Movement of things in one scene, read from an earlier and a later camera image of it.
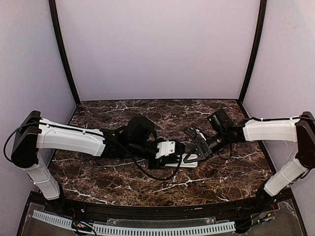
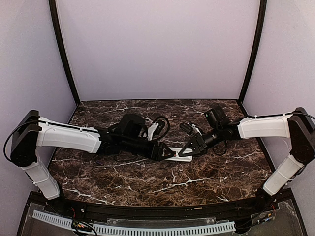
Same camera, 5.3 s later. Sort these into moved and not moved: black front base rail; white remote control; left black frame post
Moved: white remote control
Not moved: left black frame post; black front base rail
